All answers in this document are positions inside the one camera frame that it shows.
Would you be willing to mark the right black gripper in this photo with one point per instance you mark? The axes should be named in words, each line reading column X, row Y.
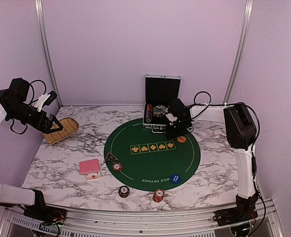
column 171, row 135

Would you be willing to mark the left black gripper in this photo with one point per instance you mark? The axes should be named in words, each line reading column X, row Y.
column 38, row 124

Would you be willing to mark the orange big blind button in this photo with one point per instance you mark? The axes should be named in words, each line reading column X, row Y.
column 181, row 139

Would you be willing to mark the blue small blind button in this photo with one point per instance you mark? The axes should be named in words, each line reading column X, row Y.
column 175, row 178

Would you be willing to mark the red yellow 5 chip stack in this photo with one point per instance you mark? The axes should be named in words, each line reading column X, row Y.
column 158, row 195

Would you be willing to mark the red 5 chips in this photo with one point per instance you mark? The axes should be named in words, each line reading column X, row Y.
column 117, row 167

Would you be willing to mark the triangular black red dealer button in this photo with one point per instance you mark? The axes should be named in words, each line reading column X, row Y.
column 110, row 157

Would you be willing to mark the black red 100 chip stack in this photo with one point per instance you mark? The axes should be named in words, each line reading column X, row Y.
column 124, row 191

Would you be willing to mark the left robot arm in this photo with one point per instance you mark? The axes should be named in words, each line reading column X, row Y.
column 18, row 151

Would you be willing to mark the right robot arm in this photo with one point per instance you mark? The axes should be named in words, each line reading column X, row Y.
column 241, row 133

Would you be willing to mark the woven bamboo basket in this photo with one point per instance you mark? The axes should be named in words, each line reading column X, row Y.
column 70, row 126

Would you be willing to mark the card deck in case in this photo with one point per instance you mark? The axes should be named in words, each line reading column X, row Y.
column 159, row 111

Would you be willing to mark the left chip row in case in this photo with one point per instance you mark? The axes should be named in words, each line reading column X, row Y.
column 149, row 112

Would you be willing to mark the round green poker mat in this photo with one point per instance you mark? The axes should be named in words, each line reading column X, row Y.
column 149, row 159

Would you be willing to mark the aluminium poker chip case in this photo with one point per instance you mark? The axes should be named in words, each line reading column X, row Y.
column 159, row 90

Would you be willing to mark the red playing card deck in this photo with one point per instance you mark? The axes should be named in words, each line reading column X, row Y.
column 89, row 166

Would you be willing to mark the playing card box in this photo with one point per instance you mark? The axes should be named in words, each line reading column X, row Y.
column 93, row 175

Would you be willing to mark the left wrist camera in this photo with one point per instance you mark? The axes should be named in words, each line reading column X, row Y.
column 44, row 100

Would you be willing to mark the left aluminium frame post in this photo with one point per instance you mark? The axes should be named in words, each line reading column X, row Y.
column 46, row 50

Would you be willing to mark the aluminium frame post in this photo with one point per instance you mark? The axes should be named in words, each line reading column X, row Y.
column 46, row 50
column 240, row 50

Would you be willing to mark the front aluminium rail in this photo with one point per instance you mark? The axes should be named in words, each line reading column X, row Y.
column 196, row 222

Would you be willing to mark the right aluminium frame post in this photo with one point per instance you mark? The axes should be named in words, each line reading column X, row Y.
column 240, row 50

